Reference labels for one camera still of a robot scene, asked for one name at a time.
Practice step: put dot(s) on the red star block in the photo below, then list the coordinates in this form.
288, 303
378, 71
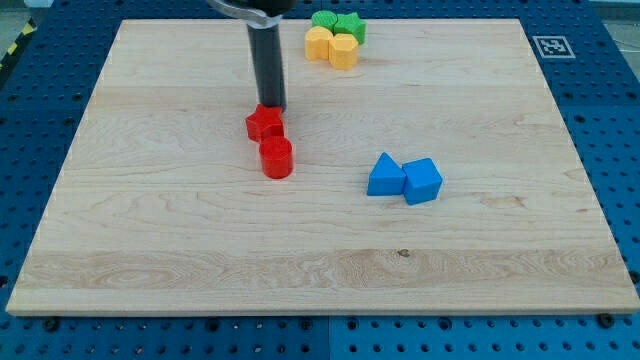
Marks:
264, 122

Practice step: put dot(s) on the yellow heart block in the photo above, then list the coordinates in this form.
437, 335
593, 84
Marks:
317, 41

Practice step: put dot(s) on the yellow hexagon block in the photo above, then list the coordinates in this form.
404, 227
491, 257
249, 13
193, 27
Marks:
343, 51

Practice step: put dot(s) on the green cylinder block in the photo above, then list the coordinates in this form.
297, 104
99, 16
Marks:
324, 18

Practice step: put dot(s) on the red cylinder block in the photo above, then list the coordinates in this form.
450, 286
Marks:
276, 154

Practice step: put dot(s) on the blue cube block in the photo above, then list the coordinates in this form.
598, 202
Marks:
423, 181

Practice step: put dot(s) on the wooden board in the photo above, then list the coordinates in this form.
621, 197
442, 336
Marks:
161, 207

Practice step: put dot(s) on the fiducial marker tag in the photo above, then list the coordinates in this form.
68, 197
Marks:
553, 47

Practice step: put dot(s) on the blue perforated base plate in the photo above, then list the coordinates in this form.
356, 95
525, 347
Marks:
56, 68

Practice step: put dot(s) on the blue triangle block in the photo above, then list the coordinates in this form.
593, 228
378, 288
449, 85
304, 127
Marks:
387, 178

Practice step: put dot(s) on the green star block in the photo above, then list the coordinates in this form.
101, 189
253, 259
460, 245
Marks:
351, 23

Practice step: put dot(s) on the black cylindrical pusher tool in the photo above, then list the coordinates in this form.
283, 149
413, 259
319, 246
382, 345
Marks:
267, 60

